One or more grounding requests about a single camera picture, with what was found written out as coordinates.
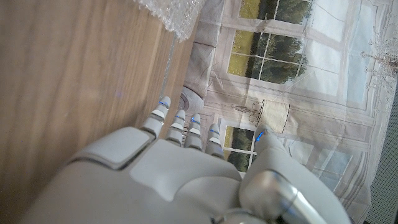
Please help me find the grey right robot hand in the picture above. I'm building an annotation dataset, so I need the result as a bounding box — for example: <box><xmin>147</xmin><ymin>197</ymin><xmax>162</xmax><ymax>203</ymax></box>
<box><xmin>18</xmin><ymin>95</ymin><xmax>353</xmax><ymax>224</ymax></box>

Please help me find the clear bubble wrap sheet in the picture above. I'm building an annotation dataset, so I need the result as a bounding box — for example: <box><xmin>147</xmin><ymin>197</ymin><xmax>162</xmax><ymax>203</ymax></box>
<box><xmin>133</xmin><ymin>0</ymin><xmax>208</xmax><ymax>42</ymax></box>

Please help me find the printed window backdrop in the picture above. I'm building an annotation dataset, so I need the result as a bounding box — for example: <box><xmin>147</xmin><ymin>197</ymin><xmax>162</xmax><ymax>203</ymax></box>
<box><xmin>178</xmin><ymin>0</ymin><xmax>398</xmax><ymax>224</ymax></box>

